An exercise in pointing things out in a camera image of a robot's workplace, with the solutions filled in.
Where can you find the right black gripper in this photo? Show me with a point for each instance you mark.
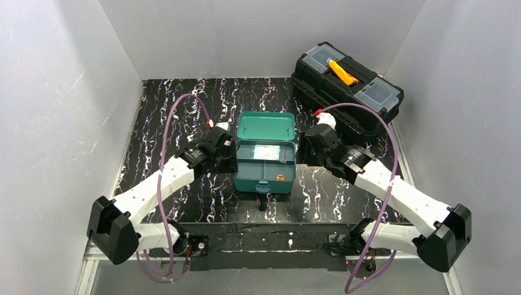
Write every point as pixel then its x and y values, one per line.
pixel 305 152

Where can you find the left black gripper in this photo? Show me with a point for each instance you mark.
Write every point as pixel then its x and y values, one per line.
pixel 227 156

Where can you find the dark teal tray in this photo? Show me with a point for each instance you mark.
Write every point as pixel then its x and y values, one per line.
pixel 265 170

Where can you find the green bandage packet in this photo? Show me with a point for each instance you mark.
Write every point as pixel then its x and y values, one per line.
pixel 269 152

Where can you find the green medicine box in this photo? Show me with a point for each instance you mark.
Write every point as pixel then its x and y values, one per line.
pixel 265 126

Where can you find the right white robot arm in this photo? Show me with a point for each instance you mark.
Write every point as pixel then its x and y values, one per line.
pixel 437 233

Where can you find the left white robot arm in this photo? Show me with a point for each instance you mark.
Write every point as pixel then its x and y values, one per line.
pixel 116 225

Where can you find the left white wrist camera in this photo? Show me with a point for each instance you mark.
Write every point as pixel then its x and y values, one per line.
pixel 223 125

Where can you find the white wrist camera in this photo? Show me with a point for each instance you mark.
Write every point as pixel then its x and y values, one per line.
pixel 223 125
pixel 326 119

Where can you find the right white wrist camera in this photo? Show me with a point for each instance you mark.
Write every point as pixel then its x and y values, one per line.
pixel 326 119

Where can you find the black toolbox orange handle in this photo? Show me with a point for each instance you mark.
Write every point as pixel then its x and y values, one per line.
pixel 324 76

